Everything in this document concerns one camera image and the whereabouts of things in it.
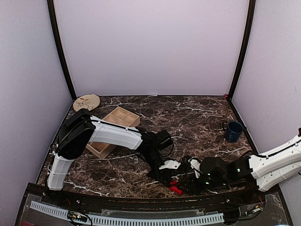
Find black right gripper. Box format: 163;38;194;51
177;173;230;196

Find red patterned sock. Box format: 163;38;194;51
168;181;183;195

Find wooden compartment tray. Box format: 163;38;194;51
86;107;143;160

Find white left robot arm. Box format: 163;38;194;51
47;109;180;205

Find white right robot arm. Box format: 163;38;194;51
180;134;301;204

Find dark blue mug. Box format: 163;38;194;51
222;121;243;143

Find small green circuit board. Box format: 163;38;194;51
67;211;88;222

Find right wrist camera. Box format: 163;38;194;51
187;157;229;181

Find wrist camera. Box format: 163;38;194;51
155;129;181;170
187;157;229;181

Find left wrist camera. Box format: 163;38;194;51
155;129;181;170

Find white slotted cable duct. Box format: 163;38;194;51
29;201;224;226

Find black front rail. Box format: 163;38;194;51
19;183;280;212

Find right black frame post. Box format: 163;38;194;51
228;0;256;102

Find black frame post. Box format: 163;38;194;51
47;0;77;101
228;0;256;102

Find left black frame post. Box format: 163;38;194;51
47;0;77;101

